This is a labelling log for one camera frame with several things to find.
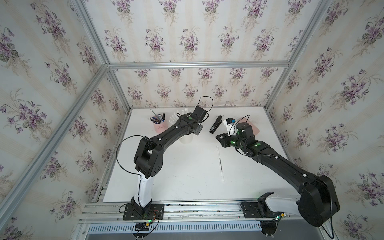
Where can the bundle of wrapped straws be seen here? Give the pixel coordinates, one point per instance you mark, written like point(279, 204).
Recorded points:
point(175, 116)

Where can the aluminium mounting rail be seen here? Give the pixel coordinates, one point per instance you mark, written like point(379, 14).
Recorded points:
point(174, 211)

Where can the black stapler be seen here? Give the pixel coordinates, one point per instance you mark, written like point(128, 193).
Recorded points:
point(216, 124)

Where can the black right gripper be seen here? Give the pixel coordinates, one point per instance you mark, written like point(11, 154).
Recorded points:
point(224, 138)

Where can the white straw cup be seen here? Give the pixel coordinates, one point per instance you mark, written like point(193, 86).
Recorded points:
point(187, 139)

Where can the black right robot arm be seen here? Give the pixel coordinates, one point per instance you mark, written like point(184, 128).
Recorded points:
point(317, 199)

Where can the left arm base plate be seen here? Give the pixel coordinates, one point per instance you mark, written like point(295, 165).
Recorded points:
point(150, 212)

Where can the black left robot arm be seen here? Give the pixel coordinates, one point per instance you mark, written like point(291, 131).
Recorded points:
point(150, 153)

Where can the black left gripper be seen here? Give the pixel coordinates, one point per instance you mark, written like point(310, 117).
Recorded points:
point(200, 126)

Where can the pink eraser case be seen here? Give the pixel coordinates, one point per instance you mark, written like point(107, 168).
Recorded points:
point(256, 131)

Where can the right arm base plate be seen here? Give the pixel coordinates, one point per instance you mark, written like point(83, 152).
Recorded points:
point(255, 210)

